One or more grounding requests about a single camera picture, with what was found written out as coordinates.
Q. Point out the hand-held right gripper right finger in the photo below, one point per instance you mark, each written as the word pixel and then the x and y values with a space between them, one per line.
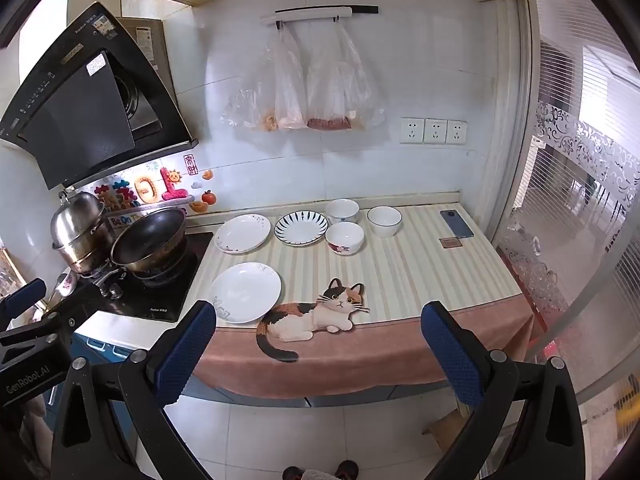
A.
pixel 450 355

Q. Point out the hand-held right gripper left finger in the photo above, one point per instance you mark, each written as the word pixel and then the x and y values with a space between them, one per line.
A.
pixel 186 350

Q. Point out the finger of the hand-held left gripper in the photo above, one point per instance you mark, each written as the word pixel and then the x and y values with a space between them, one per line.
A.
pixel 75 305
pixel 22 296

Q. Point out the white bowl blue print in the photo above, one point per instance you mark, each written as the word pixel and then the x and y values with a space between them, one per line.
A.
pixel 342 210

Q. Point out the blue base cabinet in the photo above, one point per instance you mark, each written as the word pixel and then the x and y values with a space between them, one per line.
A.
pixel 107 355

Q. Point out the black induction cooktop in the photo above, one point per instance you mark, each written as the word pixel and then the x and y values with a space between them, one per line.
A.
pixel 170 285

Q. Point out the cardboard piece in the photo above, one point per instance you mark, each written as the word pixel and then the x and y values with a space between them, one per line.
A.
pixel 442 427

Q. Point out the stainless steel steamer pot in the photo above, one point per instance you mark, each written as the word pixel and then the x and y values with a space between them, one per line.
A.
pixel 80 230

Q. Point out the large white floral plate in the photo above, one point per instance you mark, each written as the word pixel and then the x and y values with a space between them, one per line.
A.
pixel 245 292

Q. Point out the striped cat print mat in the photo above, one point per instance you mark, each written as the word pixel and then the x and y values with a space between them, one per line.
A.
pixel 400 285

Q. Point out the black wok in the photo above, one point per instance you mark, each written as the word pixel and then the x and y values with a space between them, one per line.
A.
pixel 150 235

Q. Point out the small brown coaster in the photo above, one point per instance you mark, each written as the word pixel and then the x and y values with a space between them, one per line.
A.
pixel 450 243

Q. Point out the small white floral plate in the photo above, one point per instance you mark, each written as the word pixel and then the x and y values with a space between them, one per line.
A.
pixel 242 234

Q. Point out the white bowl dark rim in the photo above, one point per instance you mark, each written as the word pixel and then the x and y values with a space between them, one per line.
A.
pixel 384 221

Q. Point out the dark red shoe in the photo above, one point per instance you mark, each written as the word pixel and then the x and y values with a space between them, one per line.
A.
pixel 294 474
pixel 347 471

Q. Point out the white bowl red floral print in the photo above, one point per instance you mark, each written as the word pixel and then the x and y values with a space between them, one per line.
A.
pixel 345 237

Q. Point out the blue striped plate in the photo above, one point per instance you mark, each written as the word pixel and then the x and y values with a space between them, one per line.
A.
pixel 301 228

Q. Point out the sliding glass door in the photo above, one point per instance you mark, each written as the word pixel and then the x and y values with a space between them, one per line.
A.
pixel 575 210

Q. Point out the black range hood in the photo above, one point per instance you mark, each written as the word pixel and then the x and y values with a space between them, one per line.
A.
pixel 75 110

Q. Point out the clear plastic bag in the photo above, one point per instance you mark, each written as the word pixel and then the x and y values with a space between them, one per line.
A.
pixel 280 90
pixel 335 90

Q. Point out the colourful wall stickers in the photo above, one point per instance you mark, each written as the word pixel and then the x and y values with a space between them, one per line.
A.
pixel 150 190

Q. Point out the white wall power outlet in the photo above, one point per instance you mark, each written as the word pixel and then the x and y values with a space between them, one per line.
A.
pixel 435 131
pixel 456 132
pixel 412 131

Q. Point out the white wall hook rail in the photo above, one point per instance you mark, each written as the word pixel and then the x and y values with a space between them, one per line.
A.
pixel 310 14

